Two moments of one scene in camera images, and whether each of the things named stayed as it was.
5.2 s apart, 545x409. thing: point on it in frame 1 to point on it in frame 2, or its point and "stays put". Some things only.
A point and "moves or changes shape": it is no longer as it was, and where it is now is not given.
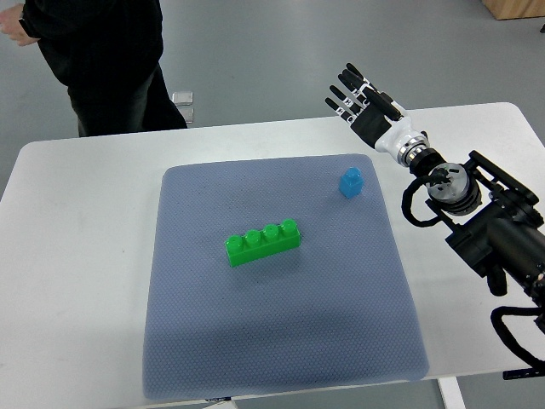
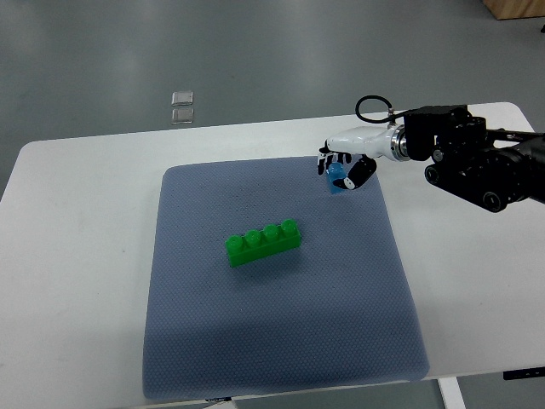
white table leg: (451, 393) stays put
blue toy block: (352, 182) moves or changes shape
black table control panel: (523, 373) stays put
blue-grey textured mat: (339, 310) stays put
